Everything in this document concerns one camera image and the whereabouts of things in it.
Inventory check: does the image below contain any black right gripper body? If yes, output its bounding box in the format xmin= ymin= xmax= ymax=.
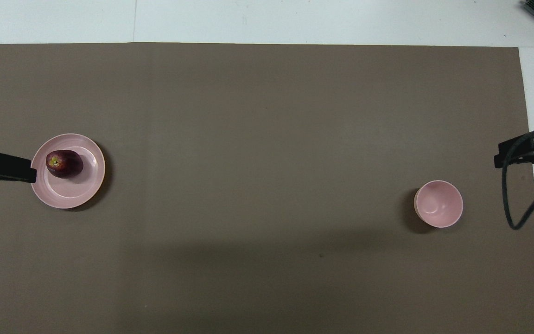
xmin=498 ymin=131 xmax=534 ymax=174

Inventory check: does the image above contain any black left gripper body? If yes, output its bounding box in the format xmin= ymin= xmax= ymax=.
xmin=0 ymin=152 xmax=32 ymax=186

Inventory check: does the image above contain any dark red apple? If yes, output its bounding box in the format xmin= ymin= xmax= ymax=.
xmin=46 ymin=149 xmax=83 ymax=179

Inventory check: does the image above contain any pink plate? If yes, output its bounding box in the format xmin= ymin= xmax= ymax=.
xmin=31 ymin=133 xmax=106 ymax=209

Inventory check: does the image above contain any pink bowl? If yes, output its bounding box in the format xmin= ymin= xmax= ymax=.
xmin=414 ymin=180 xmax=464 ymax=228

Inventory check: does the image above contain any brown table mat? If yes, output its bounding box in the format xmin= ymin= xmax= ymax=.
xmin=0 ymin=43 xmax=534 ymax=334

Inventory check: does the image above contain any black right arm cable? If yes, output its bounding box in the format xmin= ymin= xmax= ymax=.
xmin=502 ymin=124 xmax=534 ymax=230

